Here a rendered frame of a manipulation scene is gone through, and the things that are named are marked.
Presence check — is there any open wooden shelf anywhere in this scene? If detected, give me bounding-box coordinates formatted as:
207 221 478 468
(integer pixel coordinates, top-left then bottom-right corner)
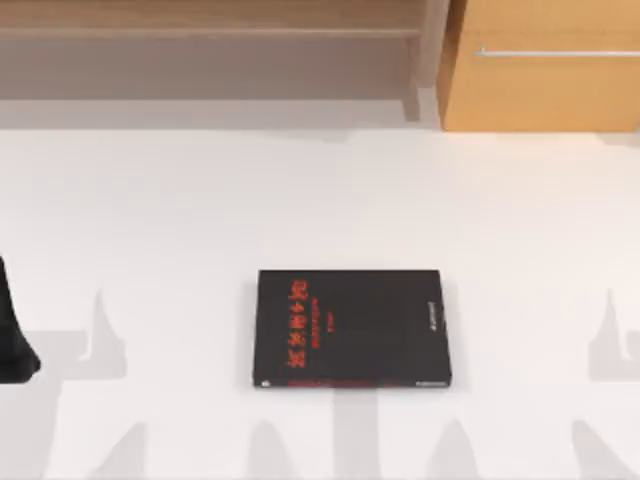
0 0 441 123

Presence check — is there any wooden drawer front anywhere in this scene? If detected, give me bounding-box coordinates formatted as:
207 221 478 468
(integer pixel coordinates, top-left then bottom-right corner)
442 30 640 132

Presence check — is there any black book with red lettering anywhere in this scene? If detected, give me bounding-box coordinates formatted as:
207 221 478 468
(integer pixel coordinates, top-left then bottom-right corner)
252 269 455 390

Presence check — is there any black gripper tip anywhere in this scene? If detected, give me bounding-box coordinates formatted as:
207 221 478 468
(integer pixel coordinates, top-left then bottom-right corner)
0 255 42 385

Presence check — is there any light wooden cupboard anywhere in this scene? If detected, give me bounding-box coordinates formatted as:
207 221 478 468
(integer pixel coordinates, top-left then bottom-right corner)
435 0 640 133

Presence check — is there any long metal handle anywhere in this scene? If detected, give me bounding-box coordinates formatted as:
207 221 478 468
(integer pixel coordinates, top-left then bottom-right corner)
474 46 640 58

